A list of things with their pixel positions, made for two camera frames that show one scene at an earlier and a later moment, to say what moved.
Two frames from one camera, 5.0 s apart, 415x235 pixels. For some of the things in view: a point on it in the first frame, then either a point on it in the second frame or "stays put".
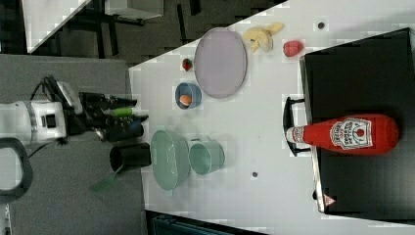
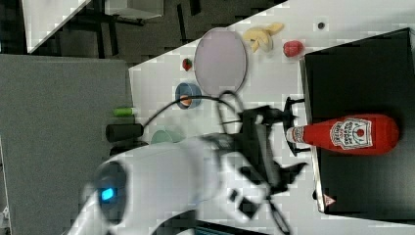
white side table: x=43 y=19 stays put
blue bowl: x=188 y=95 stays put
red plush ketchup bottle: x=358 y=134 stays put
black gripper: x=96 y=115 to x=256 y=146
